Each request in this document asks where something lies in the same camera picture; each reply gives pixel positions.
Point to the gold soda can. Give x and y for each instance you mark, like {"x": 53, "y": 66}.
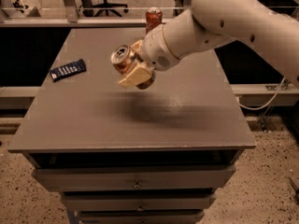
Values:
{"x": 124, "y": 58}

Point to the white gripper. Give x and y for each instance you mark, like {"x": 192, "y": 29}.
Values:
{"x": 155, "y": 50}

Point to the orange soda can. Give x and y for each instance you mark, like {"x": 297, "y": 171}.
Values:
{"x": 153, "y": 18}

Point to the grey drawer cabinet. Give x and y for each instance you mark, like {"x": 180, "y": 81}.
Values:
{"x": 130, "y": 156}

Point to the blue snack bar wrapper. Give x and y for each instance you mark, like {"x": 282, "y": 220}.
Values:
{"x": 67, "y": 70}

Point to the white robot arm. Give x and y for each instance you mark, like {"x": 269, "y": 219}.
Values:
{"x": 210, "y": 24}

